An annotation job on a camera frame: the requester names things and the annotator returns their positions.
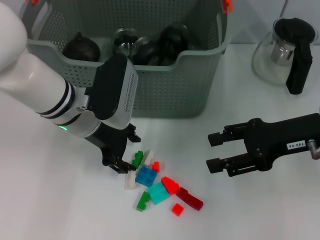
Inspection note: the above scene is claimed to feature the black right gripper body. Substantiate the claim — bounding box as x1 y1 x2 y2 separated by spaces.
243 112 320 173

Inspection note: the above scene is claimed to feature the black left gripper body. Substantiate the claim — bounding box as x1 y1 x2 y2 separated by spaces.
84 121 137 167

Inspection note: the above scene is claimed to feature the white toy brick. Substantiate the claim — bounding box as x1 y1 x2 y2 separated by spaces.
142 149 155 166
124 170 137 191

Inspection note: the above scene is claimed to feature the green toy brick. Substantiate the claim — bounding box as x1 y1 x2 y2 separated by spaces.
136 191 152 212
131 150 145 170

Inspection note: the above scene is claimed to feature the blue toy brick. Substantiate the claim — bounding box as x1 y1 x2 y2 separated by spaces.
134 165 159 188

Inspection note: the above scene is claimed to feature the cyan toy brick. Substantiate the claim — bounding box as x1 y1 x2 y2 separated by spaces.
146 181 171 206

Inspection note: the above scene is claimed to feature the red sloped toy brick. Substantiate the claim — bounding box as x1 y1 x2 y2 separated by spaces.
161 176 180 196

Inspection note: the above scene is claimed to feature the dark red toy brick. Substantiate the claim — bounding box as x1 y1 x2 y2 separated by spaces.
176 186 204 212

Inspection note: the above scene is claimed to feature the red square toy brick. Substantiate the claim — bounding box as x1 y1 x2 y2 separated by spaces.
171 202 185 216

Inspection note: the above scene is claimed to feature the grey-green perforated storage bin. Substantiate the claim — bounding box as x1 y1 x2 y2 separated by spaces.
18 0 233 120

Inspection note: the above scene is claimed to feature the orange bin rim piece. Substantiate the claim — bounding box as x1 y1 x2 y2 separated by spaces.
221 0 235 15

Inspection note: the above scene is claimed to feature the black round teapot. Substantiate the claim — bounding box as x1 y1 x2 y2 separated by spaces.
62 31 102 62

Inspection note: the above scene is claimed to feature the right wrist cable with plug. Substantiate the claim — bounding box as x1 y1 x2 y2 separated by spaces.
307 138 320 160

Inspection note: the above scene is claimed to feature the glass teapot black handle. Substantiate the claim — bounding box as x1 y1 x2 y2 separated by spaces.
251 17 319 96

